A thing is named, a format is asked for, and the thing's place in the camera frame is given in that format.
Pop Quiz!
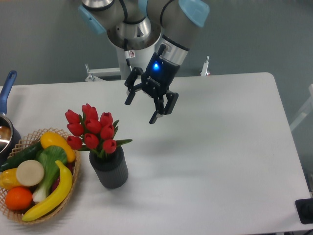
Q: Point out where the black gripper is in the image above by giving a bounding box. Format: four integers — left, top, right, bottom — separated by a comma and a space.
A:
124, 52, 180, 124

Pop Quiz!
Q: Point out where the red tulip bouquet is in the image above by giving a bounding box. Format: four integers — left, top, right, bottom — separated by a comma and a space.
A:
65, 104, 132, 162

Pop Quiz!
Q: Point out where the dark grey ribbed vase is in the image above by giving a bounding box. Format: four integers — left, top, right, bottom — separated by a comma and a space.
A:
89, 146, 129, 189

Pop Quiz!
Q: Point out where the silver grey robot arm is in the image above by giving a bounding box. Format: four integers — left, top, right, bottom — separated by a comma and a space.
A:
78, 0, 210, 123

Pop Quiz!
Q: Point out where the white stand foot with bolt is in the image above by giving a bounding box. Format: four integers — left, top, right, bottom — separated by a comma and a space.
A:
200, 55, 210, 76

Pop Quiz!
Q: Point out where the yellow squash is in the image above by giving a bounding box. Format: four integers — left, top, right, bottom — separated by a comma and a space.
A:
40, 132, 76, 163

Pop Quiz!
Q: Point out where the green bok choy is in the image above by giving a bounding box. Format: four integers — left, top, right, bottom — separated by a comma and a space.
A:
33, 145, 67, 204

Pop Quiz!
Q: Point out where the yellow banana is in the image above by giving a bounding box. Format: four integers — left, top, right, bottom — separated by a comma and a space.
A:
22, 160, 73, 222

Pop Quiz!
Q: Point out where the green cucumber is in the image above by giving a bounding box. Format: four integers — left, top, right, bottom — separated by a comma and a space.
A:
0, 142, 43, 172

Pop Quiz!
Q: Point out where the woven wicker basket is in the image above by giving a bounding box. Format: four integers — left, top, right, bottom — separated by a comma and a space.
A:
0, 128, 81, 225

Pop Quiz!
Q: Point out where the beige round radish slice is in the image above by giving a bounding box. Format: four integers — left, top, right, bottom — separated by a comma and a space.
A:
16, 160, 45, 187

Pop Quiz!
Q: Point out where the yellow bell pepper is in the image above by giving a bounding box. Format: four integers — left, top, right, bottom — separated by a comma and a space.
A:
0, 168, 23, 190

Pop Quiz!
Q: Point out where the orange fruit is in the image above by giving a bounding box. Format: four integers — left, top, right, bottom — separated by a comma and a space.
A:
5, 187, 33, 211

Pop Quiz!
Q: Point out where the black device at table edge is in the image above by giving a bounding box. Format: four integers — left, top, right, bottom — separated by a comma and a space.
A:
295, 198, 313, 224

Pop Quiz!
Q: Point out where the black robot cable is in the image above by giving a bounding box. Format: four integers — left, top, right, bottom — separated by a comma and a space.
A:
123, 38, 136, 80

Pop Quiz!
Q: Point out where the blue handled saucepan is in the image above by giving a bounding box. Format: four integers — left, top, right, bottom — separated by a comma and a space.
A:
0, 70, 21, 164

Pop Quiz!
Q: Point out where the white frame at right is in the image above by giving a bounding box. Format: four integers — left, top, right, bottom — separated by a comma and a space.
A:
289, 84, 313, 132

